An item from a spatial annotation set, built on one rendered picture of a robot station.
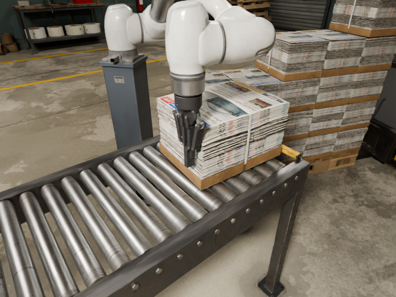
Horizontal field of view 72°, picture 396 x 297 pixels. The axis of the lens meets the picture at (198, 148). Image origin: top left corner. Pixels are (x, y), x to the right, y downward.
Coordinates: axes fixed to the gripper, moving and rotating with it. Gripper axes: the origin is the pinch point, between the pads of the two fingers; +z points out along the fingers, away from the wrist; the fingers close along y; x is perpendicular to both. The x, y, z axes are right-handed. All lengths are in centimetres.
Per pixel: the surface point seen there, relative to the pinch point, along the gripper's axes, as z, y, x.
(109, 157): 13.0, 34.4, 12.9
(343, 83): 16, 24, -154
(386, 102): 48, 15, -233
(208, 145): -3.4, -3.4, -4.8
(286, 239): 52, -17, -40
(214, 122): -9.9, -2.7, -7.5
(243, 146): 2.0, -4.5, -19.5
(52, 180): 13.0, 33.6, 33.8
